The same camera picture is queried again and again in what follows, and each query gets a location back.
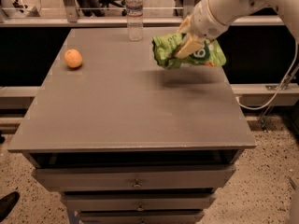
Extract grey bottom drawer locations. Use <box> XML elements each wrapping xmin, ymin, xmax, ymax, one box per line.
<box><xmin>79</xmin><ymin>210</ymin><xmax>204</xmax><ymax>224</ymax></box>

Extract black shoe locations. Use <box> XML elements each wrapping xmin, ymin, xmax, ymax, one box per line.
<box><xmin>0</xmin><ymin>191</ymin><xmax>20</xmax><ymax>222</ymax></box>

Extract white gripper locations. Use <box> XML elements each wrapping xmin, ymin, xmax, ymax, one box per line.
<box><xmin>175</xmin><ymin>0</ymin><xmax>228</xmax><ymax>59</ymax></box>

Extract person legs dark trousers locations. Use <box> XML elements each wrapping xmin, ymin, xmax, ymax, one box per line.
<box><xmin>77</xmin><ymin>0</ymin><xmax>105</xmax><ymax>17</ymax></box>

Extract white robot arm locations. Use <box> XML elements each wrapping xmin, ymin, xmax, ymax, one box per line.
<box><xmin>175</xmin><ymin>0</ymin><xmax>299</xmax><ymax>59</ymax></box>

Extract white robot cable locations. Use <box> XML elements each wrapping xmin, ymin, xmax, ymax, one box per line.
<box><xmin>235</xmin><ymin>42</ymin><xmax>299</xmax><ymax>111</ymax></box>

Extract grey middle drawer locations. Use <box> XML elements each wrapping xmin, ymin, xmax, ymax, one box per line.
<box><xmin>61</xmin><ymin>193</ymin><xmax>216</xmax><ymax>212</ymax></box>

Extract clear plastic water bottle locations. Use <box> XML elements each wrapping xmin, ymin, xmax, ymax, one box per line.
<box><xmin>125</xmin><ymin>0</ymin><xmax>143</xmax><ymax>41</ymax></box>

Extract grey top drawer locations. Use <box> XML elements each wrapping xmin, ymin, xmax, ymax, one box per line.
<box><xmin>32</xmin><ymin>164</ymin><xmax>235</xmax><ymax>192</ymax></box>

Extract grey drawer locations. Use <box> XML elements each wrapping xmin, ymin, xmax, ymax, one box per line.
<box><xmin>79</xmin><ymin>210</ymin><xmax>204</xmax><ymax>224</ymax></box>
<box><xmin>61</xmin><ymin>193</ymin><xmax>216</xmax><ymax>212</ymax></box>
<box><xmin>32</xmin><ymin>164</ymin><xmax>235</xmax><ymax>192</ymax></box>

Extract orange fruit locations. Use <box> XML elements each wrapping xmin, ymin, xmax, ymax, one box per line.
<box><xmin>64</xmin><ymin>49</ymin><xmax>82</xmax><ymax>68</ymax></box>

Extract green rice chip bag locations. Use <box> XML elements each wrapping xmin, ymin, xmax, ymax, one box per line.
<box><xmin>152</xmin><ymin>33</ymin><xmax>226</xmax><ymax>69</ymax></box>

